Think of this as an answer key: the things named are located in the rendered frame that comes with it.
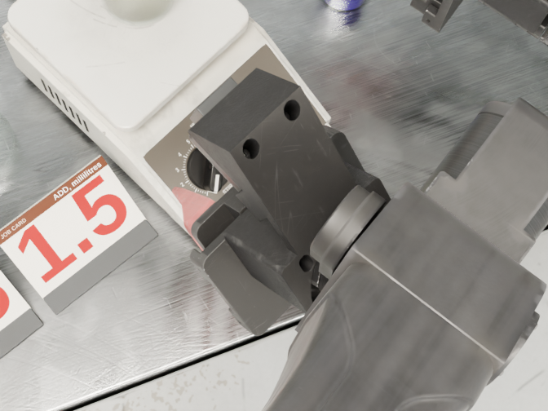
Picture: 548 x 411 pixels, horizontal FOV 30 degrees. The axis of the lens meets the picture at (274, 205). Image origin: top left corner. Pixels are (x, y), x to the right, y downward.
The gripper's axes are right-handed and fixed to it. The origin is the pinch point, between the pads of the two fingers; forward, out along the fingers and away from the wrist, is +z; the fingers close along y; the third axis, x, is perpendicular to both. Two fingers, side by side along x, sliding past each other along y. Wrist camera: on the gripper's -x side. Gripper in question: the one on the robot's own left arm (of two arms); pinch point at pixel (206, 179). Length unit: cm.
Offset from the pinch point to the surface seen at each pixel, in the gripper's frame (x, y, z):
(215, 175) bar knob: 4.3, -2.1, 5.7
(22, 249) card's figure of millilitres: 2.7, 10.1, 12.5
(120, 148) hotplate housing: 0.3, 1.1, 9.7
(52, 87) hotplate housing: -3.3, 1.2, 15.3
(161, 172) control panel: 2.8, 0.2, 8.0
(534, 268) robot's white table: 21.9, -14.8, -5.1
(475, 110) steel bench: 14.7, -20.8, 3.3
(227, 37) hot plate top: -1.3, -8.8, 8.2
